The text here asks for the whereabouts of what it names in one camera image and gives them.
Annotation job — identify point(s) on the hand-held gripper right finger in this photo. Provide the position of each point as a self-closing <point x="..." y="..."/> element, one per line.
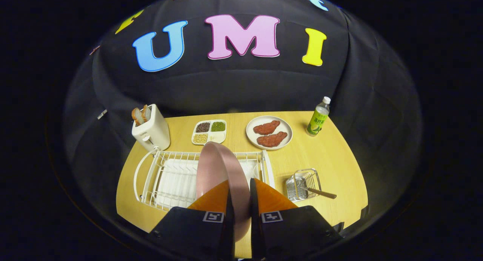
<point x="254" y="223"/>

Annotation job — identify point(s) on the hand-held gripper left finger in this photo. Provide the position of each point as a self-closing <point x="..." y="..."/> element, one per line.
<point x="230" y="223"/>

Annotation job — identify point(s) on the pink plate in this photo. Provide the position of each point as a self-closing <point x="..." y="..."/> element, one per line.
<point x="219" y="166"/>

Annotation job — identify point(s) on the white sectioned dish of beans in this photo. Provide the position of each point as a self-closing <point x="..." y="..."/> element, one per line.
<point x="218" y="137"/>

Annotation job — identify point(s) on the white plate with meat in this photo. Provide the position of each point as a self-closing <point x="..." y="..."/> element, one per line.
<point x="288" y="131"/>

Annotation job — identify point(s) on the red meat slice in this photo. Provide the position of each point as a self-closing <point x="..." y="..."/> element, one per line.
<point x="266" y="128"/>
<point x="271" y="139"/>

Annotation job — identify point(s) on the white toaster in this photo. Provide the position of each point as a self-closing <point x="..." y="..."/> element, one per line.
<point x="154" y="134"/>

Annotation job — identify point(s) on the green label drink bottle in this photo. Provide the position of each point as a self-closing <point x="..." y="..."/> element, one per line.
<point x="317" y="119"/>

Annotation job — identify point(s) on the black backdrop cloth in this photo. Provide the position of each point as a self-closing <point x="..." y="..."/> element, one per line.
<point x="241" y="87"/>

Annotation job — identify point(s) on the toast bread slice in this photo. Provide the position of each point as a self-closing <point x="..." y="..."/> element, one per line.
<point x="146" y="112"/>
<point x="137" y="116"/>

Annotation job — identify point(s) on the silver clip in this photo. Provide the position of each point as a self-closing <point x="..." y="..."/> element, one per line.
<point x="102" y="114"/>

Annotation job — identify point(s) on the pink clip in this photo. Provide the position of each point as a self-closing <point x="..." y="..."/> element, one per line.
<point x="94" y="50"/>

